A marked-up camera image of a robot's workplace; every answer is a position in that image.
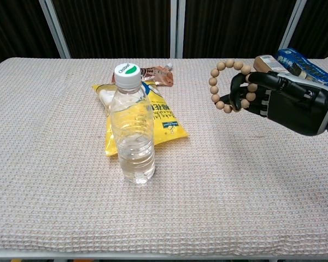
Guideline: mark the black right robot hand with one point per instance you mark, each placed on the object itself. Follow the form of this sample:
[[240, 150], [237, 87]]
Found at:
[[292, 106]]

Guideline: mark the blue cardboard box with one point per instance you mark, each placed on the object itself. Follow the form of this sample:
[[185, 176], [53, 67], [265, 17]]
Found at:
[[309, 68]]

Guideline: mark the brown bottle with white cap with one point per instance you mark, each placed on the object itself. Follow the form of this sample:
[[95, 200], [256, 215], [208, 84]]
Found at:
[[265, 63]]

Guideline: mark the yellow snack bag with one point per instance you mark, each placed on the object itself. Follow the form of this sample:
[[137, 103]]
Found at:
[[166, 122]]

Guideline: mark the brown spouted drink pouch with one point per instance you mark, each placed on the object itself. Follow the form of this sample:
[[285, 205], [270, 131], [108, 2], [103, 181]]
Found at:
[[158, 76]]

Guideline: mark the clear plastic water bottle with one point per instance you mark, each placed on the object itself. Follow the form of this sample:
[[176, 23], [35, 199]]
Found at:
[[132, 128]]

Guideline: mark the black curtain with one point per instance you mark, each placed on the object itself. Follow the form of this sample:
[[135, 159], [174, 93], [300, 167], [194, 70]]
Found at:
[[112, 27]]

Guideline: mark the beige waffle-weave tablecloth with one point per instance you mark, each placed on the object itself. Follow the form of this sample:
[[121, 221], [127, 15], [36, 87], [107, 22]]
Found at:
[[71, 191]]

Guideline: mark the grey metal frame post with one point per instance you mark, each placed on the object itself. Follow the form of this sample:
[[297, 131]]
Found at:
[[292, 24], [177, 27], [54, 27]]

